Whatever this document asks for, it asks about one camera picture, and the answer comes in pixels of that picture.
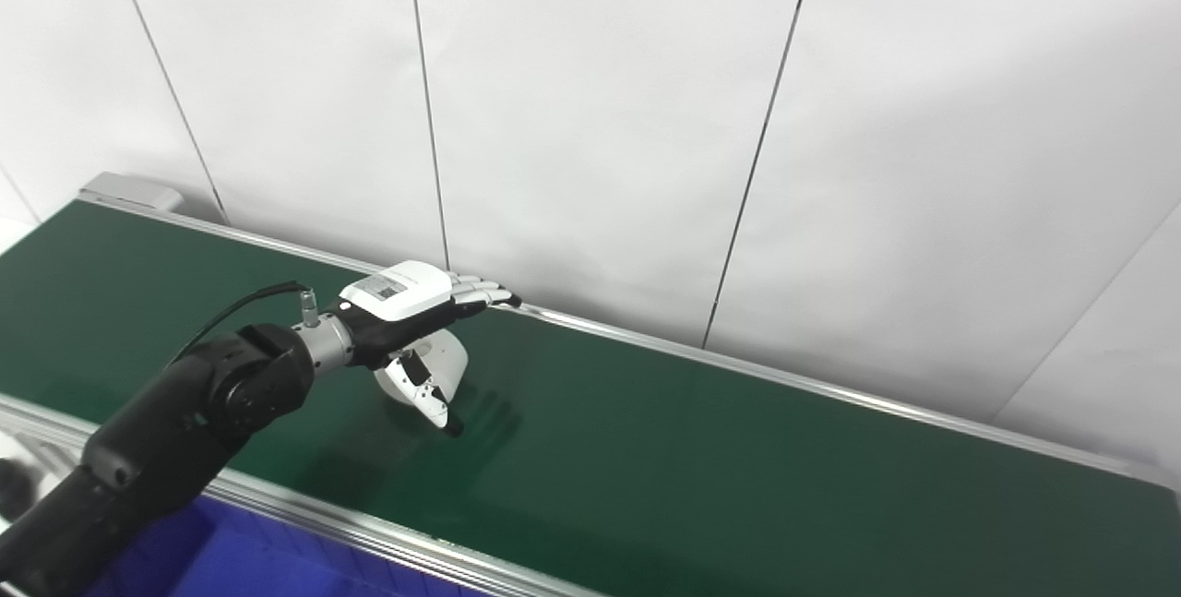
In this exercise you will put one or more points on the green conveyor belt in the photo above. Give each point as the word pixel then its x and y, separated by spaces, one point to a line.
pixel 738 468
pixel 369 531

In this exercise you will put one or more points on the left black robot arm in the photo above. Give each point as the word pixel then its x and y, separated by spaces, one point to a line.
pixel 184 431

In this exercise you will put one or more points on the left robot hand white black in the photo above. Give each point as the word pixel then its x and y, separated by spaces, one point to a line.
pixel 397 297

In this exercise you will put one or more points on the grey conveyor end box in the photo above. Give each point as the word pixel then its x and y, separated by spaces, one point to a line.
pixel 129 191

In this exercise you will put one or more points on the blue plastic bin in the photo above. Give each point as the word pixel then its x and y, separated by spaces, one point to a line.
pixel 231 560

